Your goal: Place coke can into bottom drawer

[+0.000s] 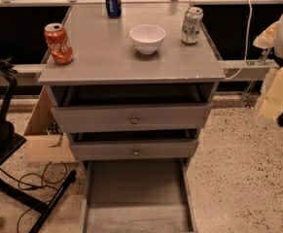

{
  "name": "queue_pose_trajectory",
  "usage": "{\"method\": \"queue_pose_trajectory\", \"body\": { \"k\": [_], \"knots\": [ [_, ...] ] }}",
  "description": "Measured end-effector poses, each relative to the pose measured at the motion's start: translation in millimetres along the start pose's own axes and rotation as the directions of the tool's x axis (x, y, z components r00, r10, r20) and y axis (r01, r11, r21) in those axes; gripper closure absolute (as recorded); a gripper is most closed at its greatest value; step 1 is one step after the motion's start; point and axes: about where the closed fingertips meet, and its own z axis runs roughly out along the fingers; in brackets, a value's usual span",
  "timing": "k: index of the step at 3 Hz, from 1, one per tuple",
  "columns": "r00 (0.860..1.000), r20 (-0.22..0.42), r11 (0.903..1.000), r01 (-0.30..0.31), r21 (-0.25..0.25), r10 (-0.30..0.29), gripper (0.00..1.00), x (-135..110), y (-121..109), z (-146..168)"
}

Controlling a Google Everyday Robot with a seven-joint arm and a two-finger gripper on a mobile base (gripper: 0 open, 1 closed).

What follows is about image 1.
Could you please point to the blue pepsi can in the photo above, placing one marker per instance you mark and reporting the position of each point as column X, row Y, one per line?
column 113, row 8

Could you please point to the black chair stand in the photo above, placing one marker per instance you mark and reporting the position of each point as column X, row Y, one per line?
column 10, row 142

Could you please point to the white bowl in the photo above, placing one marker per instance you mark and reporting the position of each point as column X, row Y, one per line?
column 147, row 38

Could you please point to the grey bottom drawer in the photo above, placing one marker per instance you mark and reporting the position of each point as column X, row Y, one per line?
column 137, row 196

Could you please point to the grey drawer cabinet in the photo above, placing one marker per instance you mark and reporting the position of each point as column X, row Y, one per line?
column 108, row 70

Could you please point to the red coke can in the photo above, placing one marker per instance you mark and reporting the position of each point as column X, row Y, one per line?
column 58, row 43

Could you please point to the grey middle drawer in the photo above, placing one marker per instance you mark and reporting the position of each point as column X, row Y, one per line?
column 134, row 144

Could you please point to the metal rail beam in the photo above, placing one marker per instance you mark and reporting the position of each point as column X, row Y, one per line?
column 240, row 70

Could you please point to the green white soda can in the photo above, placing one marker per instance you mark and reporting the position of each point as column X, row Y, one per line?
column 191, row 25

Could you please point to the grey drawer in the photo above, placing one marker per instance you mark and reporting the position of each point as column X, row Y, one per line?
column 131, row 117
column 137, row 196
column 134, row 144

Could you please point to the grey top drawer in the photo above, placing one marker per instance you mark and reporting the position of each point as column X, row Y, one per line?
column 131, row 117

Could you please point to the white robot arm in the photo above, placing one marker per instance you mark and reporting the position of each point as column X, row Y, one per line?
column 270, row 105

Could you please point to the cardboard box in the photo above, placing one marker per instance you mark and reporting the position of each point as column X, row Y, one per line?
column 42, row 146

